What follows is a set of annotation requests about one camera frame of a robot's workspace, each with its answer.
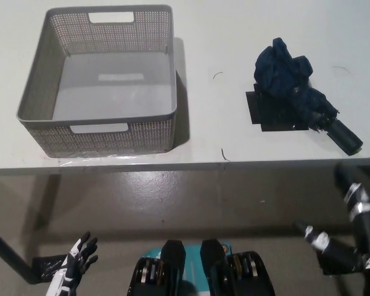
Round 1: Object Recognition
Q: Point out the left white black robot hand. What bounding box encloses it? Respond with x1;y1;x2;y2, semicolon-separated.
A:
47;231;99;296

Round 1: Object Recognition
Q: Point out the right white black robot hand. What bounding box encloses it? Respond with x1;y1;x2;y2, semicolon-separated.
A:
295;162;370;275

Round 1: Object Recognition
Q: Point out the navy blue umbrella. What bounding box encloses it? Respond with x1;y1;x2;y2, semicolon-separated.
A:
254;37;364;155

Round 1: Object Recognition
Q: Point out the black tape patch on floor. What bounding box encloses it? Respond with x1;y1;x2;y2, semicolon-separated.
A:
31;253;69;283

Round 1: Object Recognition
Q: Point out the black metal table leg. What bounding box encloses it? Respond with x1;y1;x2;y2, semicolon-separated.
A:
0;222;52;285

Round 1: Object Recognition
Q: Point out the black robot torso with teal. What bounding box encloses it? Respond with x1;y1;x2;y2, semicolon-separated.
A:
128;239;277;296

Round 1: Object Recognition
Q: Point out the black tape patch on table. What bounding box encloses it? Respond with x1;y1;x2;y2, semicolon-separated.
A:
245;83;311;133

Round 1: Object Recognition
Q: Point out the grey perforated plastic basket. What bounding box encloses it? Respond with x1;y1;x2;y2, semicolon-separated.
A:
17;4;177;158

